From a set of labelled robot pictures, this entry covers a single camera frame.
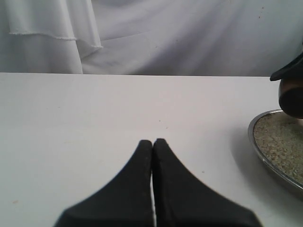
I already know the brown wooden cup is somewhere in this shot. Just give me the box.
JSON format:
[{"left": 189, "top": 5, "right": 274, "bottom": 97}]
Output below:
[{"left": 279, "top": 79, "right": 303, "bottom": 119}]

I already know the steel pan of rice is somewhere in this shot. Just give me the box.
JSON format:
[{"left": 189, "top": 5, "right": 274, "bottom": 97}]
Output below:
[{"left": 248, "top": 110, "right": 303, "bottom": 200}]

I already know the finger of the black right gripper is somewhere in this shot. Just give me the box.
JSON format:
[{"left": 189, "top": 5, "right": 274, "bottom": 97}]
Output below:
[{"left": 270, "top": 53, "right": 303, "bottom": 81}]

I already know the white backdrop curtain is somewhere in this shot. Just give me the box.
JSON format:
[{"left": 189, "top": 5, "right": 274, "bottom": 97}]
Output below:
[{"left": 0, "top": 0, "right": 303, "bottom": 76}]

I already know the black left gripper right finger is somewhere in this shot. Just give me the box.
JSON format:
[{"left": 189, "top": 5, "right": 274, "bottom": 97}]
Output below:
[{"left": 152, "top": 139, "right": 262, "bottom": 227}]

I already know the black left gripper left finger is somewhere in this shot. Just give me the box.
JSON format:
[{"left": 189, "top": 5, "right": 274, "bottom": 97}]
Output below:
[{"left": 55, "top": 140, "right": 154, "bottom": 227}]

